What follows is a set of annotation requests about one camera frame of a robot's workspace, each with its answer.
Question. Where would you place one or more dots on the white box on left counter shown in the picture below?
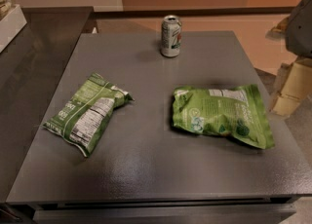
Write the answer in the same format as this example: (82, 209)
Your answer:
(10, 26)

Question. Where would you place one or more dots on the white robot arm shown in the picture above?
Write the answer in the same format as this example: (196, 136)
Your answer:
(299, 29)

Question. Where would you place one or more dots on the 7up soda can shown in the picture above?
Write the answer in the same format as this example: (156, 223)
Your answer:
(171, 36)

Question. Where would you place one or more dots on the green jalapeno chip bag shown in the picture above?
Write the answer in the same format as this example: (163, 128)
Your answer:
(239, 113)

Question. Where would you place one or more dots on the green chip bag nutrition label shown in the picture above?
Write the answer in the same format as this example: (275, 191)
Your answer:
(84, 118)

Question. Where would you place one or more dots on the dark side counter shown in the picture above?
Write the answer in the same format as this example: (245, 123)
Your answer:
(30, 70)

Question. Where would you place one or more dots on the packaged item on white box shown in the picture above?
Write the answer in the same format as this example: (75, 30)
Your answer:
(5, 6)

